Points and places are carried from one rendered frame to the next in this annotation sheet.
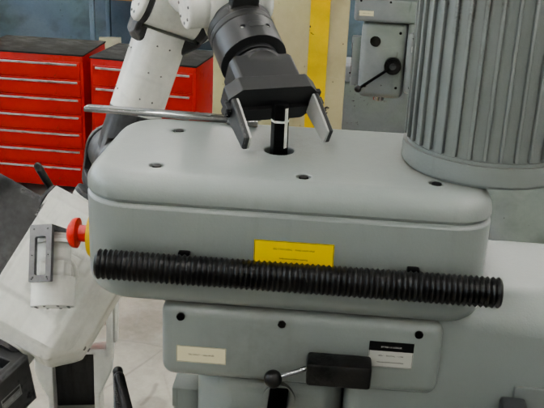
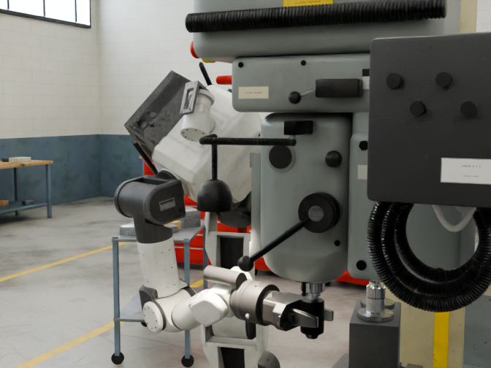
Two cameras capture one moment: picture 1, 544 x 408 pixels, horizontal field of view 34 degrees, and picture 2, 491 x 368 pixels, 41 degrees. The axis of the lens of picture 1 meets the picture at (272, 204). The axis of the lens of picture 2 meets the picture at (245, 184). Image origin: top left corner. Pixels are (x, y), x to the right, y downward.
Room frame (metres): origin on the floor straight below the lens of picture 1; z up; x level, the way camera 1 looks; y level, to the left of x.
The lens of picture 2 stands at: (-0.19, -0.35, 1.63)
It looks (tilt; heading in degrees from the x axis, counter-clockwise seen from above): 6 degrees down; 21
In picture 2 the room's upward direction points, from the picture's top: straight up
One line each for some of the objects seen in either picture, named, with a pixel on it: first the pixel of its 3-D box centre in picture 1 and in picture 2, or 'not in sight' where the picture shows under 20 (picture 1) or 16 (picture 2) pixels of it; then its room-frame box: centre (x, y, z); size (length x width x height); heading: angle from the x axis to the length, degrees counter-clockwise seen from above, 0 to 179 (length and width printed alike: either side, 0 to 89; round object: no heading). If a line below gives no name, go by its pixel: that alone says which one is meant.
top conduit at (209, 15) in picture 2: (295, 276); (307, 16); (0.89, -0.03, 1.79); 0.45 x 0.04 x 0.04; 86
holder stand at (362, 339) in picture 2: not in sight; (375, 343); (1.49, -0.05, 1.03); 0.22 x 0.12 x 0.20; 7
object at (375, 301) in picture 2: not in sight; (375, 301); (1.44, -0.06, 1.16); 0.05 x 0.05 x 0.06
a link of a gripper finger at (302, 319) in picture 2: not in sight; (302, 320); (1.01, 0.01, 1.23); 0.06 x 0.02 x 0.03; 71
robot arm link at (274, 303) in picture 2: not in sight; (275, 308); (1.07, 0.08, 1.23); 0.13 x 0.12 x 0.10; 161
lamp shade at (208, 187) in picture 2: not in sight; (214, 194); (1.02, 0.20, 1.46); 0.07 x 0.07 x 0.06
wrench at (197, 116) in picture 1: (171, 113); not in sight; (1.17, 0.14, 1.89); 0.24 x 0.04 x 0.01; 83
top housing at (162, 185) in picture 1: (287, 211); (324, 16); (1.04, -0.02, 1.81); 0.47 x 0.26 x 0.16; 86
